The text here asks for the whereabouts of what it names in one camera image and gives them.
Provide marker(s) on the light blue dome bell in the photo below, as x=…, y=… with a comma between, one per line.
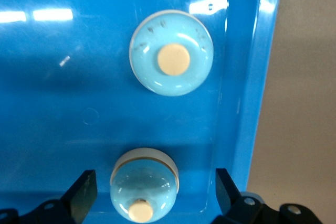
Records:
x=147, y=40
x=143, y=187

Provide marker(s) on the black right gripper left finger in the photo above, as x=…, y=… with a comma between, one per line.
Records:
x=52, y=213

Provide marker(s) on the blue plastic tray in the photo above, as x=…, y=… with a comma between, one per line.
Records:
x=65, y=103

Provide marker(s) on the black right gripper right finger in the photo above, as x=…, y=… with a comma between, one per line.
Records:
x=252, y=213

